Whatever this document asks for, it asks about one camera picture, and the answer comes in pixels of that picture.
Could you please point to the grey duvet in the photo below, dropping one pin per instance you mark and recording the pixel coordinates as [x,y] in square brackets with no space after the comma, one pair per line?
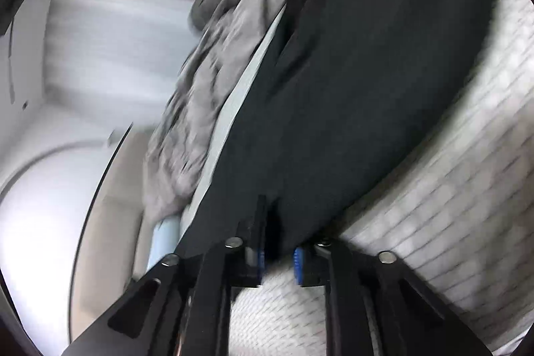
[196,101]

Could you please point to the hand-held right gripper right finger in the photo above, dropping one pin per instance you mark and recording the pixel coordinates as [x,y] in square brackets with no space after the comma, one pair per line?
[297,262]

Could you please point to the beige padded headboard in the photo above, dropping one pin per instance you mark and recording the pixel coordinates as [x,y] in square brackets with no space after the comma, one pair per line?
[108,239]

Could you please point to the light blue pillow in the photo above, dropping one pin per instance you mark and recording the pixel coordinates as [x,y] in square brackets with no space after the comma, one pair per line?
[165,243]

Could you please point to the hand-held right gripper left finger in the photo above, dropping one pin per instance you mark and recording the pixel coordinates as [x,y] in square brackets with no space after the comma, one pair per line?
[260,260]

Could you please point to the bed with white honeycomb sheet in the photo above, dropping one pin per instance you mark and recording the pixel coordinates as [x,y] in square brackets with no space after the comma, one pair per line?
[459,193]

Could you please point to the white sheer curtain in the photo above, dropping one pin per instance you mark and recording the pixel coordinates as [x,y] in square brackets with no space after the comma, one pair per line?
[117,47]

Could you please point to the black pants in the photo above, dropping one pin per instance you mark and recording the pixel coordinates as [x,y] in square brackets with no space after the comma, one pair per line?
[354,89]

